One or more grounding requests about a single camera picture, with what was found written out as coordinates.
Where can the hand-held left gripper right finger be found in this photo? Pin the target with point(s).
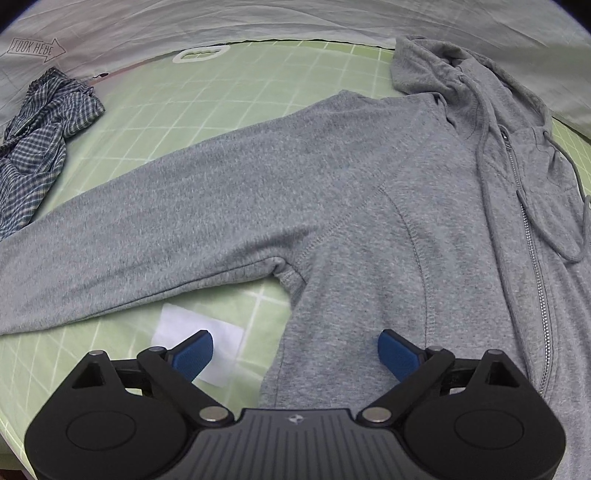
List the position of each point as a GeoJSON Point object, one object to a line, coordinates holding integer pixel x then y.
{"type": "Point", "coordinates": [397, 354]}

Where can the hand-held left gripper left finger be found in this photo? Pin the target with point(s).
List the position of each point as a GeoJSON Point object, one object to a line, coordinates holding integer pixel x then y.
{"type": "Point", "coordinates": [194, 354]}

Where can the grey zip hoodie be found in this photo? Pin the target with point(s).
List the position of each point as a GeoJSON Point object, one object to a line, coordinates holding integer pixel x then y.
{"type": "Point", "coordinates": [346, 207]}

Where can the white paper sheet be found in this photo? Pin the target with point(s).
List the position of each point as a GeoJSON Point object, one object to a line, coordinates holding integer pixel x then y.
{"type": "Point", "coordinates": [221, 337]}

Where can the green checked mat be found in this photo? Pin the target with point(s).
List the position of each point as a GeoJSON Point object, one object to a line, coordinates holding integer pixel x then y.
{"type": "Point", "coordinates": [161, 106]}

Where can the blue checked shirt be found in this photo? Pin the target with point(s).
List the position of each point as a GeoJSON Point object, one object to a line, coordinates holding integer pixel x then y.
{"type": "Point", "coordinates": [32, 152]}

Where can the carrot printed grey sheet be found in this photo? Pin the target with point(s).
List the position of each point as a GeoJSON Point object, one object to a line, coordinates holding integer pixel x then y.
{"type": "Point", "coordinates": [277, 18]}

